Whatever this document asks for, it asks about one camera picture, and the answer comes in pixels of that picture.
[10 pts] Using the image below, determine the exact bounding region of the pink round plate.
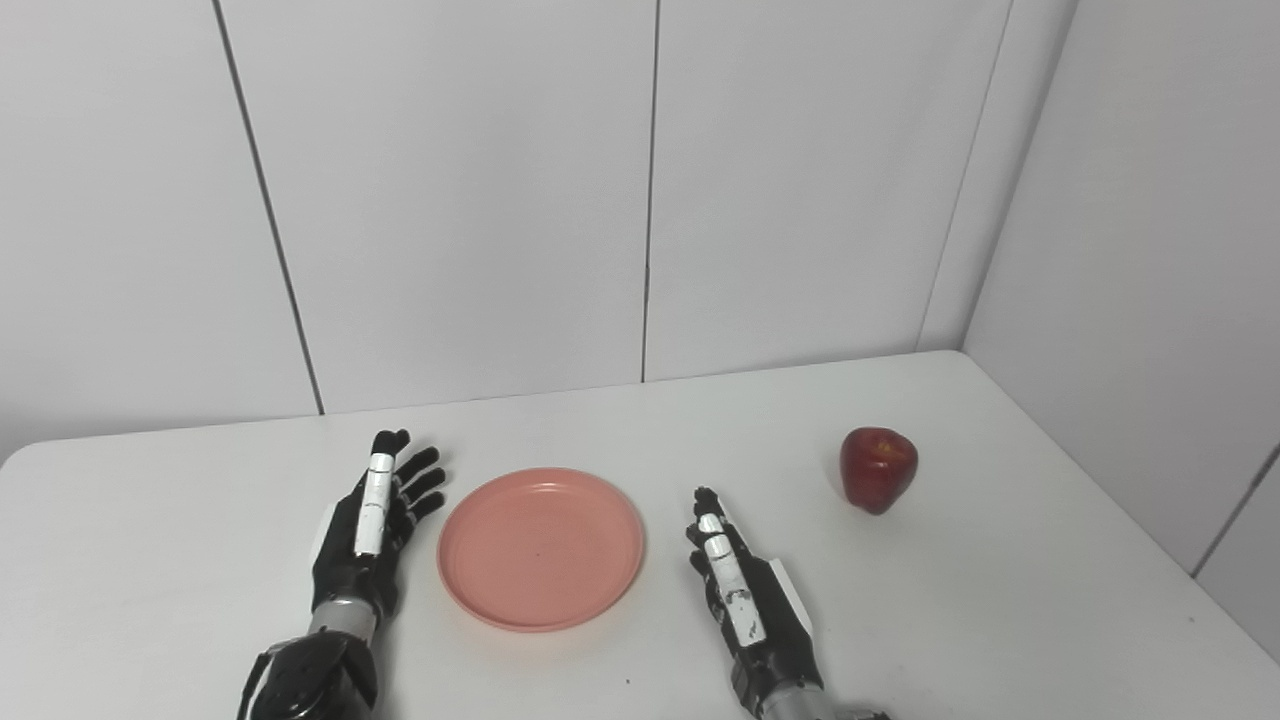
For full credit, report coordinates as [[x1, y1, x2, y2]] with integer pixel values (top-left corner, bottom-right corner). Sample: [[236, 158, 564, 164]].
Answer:
[[437, 467, 646, 633]]

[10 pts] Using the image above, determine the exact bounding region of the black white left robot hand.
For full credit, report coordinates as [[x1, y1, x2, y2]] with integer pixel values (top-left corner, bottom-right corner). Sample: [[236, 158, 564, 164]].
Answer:
[[311, 429, 448, 626]]

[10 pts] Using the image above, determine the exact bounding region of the red apple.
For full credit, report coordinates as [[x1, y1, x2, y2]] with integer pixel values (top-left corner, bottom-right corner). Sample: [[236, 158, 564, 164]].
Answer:
[[839, 427, 919, 516]]

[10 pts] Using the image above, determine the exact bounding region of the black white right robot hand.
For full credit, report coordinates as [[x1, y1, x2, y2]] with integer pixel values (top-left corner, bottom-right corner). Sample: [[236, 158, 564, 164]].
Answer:
[[685, 487, 827, 717]]

